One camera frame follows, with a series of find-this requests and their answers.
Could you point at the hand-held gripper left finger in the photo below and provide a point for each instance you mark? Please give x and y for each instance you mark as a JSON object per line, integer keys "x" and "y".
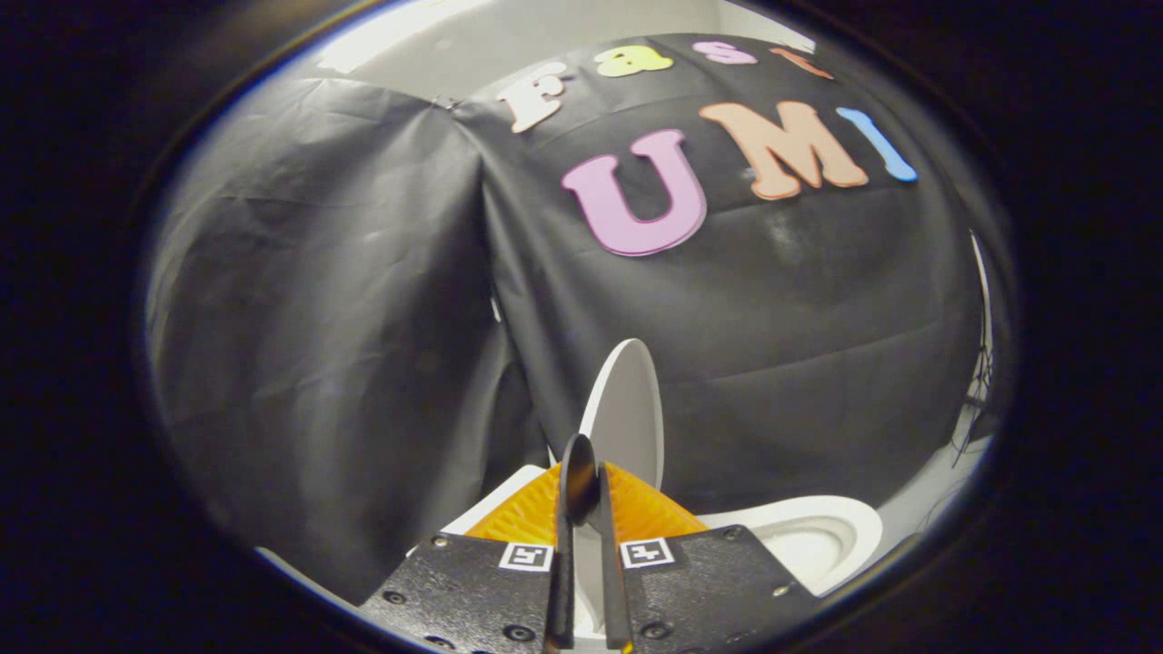
{"x": 491, "y": 590}

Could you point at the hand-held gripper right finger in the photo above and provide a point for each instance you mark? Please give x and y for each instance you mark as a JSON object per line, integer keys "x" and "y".
{"x": 700, "y": 590}

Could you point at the white toilet lid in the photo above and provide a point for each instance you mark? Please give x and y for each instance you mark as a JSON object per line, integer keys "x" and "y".
{"x": 627, "y": 418}

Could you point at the white toilet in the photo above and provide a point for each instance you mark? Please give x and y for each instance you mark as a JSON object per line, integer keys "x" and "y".
{"x": 818, "y": 536}

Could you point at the black backdrop cloth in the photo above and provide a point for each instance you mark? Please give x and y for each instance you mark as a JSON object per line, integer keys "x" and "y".
{"x": 363, "y": 318}

